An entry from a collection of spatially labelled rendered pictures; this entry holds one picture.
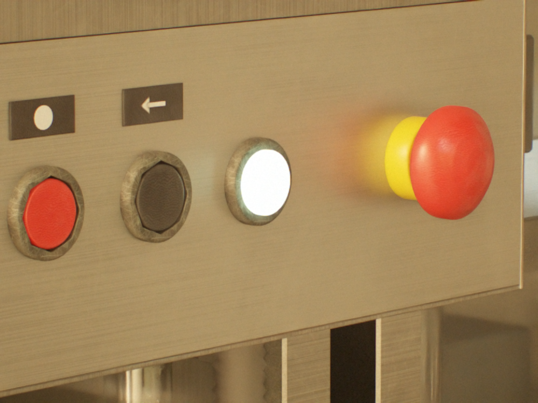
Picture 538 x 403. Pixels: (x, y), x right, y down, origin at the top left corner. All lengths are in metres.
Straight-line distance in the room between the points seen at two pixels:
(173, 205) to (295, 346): 0.29
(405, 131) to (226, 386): 0.14
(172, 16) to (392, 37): 0.11
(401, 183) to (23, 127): 0.18
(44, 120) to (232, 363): 0.23
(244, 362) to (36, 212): 0.22
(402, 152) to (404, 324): 0.27
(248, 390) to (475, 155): 0.15
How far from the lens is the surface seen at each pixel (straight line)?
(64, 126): 0.91
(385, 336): 1.27
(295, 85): 0.99
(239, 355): 1.10
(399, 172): 1.02
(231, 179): 0.96
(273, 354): 1.23
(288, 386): 1.23
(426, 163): 1.01
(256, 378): 1.11
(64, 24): 0.91
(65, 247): 0.91
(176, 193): 0.94
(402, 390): 1.28
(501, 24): 1.07
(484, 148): 1.02
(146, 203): 0.93
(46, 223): 0.90
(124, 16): 0.93
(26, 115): 0.90
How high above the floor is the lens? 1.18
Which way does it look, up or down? 9 degrees down
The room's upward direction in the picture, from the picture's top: straight up
